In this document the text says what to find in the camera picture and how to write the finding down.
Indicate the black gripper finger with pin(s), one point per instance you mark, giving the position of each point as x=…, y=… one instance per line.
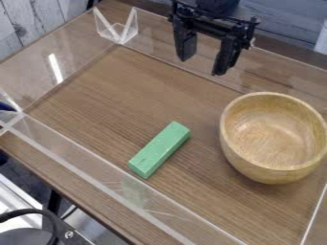
x=227, y=55
x=184, y=43

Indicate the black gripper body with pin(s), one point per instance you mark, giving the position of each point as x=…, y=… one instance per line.
x=213, y=18

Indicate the green rectangular block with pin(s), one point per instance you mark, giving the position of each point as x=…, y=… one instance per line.
x=152, y=155

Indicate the brown wooden bowl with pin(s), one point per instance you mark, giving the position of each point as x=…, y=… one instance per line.
x=272, y=137

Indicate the blue object at left edge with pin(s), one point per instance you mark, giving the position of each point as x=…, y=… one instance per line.
x=5, y=107

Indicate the black table leg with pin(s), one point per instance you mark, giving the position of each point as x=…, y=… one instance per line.
x=53, y=202

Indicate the clear acrylic barrier wall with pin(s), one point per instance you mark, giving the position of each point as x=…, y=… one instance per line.
x=96, y=88

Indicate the black metal base plate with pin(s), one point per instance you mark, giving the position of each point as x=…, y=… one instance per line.
x=60, y=234

